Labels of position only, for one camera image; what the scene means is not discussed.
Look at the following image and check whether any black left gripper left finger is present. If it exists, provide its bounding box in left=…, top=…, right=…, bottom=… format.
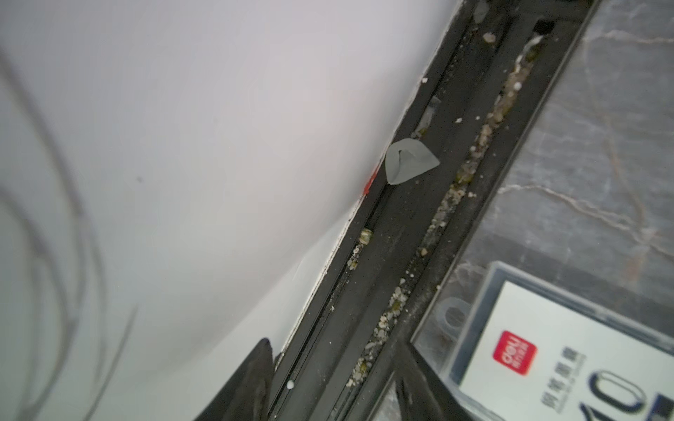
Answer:
left=195, top=338, right=274, bottom=421

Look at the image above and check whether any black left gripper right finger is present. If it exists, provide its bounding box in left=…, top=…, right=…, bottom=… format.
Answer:
left=395, top=343, right=472, bottom=421

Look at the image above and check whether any clear lead refill box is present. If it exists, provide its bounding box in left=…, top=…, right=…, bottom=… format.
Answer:
left=414, top=260, right=673, bottom=420

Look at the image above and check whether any clear plastic scrap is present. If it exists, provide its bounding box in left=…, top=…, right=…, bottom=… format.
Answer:
left=384, top=138, right=440, bottom=185

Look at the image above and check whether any black frame rail left floor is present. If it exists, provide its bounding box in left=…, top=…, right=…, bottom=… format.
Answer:
left=268, top=1, right=596, bottom=420

